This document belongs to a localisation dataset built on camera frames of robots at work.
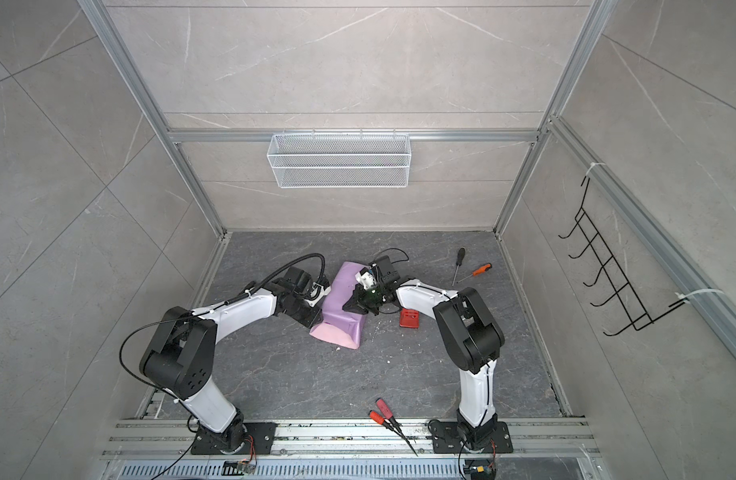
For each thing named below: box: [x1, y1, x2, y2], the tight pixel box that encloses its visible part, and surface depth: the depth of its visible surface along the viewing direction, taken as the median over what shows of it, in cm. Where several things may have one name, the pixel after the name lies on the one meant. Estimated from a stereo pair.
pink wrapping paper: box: [310, 261, 367, 350], surface depth 92 cm
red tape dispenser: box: [399, 308, 420, 329], surface depth 94 cm
